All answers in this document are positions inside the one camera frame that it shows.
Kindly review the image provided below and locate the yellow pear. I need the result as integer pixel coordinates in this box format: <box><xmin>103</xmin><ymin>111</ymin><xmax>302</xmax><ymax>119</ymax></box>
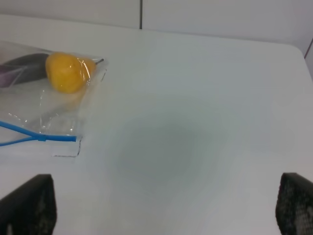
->
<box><xmin>45</xmin><ymin>52</ymin><xmax>104</xmax><ymax>94</ymax></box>

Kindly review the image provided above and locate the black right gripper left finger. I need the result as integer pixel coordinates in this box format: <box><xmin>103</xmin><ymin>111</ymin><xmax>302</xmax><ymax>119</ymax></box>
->
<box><xmin>0</xmin><ymin>174</ymin><xmax>57</xmax><ymax>235</ymax></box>

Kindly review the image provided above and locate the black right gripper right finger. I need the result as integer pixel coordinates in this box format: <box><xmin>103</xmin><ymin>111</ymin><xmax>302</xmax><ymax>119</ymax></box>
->
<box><xmin>276</xmin><ymin>173</ymin><xmax>313</xmax><ymax>235</ymax></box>

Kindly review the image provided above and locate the purple eggplant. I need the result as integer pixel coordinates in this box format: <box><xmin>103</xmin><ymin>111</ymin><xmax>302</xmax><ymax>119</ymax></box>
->
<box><xmin>0</xmin><ymin>53</ymin><xmax>49</xmax><ymax>88</ymax></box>

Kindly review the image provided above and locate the clear zip bag blue zipper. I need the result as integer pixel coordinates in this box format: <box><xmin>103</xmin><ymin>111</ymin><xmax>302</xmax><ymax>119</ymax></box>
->
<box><xmin>0</xmin><ymin>42</ymin><xmax>108</xmax><ymax>158</ymax></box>

